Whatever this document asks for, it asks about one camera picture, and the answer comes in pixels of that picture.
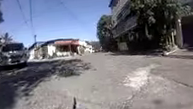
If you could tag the white building with red awning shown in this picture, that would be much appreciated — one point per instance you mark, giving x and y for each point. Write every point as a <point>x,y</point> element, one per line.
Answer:
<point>62,47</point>

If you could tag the white vehicle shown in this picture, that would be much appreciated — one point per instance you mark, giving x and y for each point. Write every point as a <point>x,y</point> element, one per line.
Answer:
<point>13,55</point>

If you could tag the multi-storey building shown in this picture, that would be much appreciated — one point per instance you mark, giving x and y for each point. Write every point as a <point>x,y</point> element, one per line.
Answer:
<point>123,19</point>

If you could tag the trees by multi-storey building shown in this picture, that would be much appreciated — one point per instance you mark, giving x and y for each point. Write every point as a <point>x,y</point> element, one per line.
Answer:
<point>154,12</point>

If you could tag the dark round tree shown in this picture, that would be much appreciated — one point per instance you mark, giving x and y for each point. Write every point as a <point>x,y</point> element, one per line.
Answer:
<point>105,34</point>

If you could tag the grey asphalt road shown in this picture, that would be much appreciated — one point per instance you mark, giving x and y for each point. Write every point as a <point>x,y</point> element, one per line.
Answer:
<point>113,79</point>

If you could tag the pole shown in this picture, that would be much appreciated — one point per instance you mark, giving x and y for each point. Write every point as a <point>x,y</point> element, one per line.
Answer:
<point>35,40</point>

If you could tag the palm tree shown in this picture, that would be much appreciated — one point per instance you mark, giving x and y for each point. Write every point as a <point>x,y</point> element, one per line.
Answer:
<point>5,38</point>

